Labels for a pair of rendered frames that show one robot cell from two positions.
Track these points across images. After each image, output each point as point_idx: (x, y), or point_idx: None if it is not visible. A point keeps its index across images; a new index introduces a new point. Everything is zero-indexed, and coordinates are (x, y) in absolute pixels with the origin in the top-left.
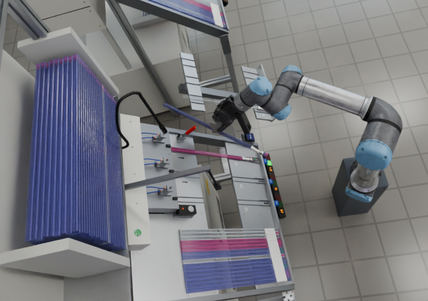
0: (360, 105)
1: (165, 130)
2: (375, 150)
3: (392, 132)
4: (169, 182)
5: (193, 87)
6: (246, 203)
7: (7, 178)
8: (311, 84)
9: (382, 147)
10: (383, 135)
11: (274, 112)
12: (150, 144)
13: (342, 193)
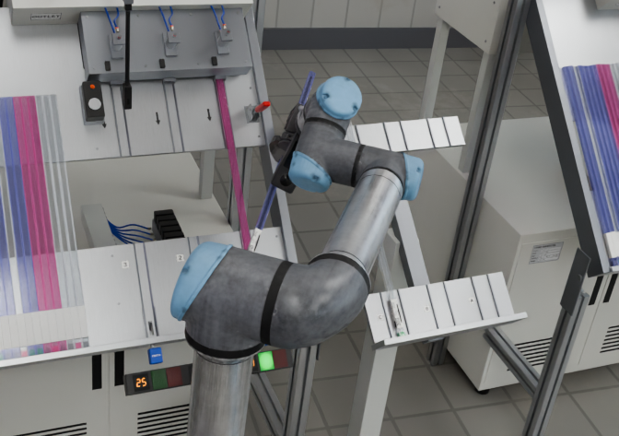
0: (331, 248)
1: None
2: (201, 246)
3: (254, 278)
4: (138, 59)
5: (379, 137)
6: (138, 267)
7: None
8: (375, 182)
9: (208, 257)
10: (243, 259)
11: (296, 148)
12: (207, 28)
13: None
